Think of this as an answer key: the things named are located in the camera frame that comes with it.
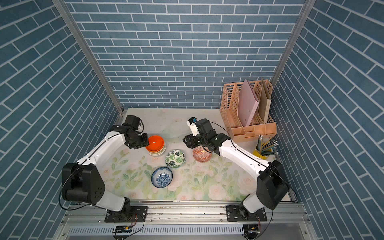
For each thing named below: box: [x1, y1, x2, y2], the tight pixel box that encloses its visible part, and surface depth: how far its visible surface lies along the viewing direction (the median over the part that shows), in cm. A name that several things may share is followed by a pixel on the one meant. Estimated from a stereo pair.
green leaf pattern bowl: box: [165, 149, 186, 169], surface depth 93 cm
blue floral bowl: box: [151, 166, 174, 189], surface depth 86 cm
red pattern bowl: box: [192, 146, 212, 163], surface depth 95 cm
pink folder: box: [238, 79, 260, 127], surface depth 98 cm
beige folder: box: [259, 78, 272, 124], surface depth 93 cm
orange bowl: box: [145, 135, 165, 152], surface depth 91 cm
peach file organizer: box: [220, 80, 277, 143], surface depth 104 cm
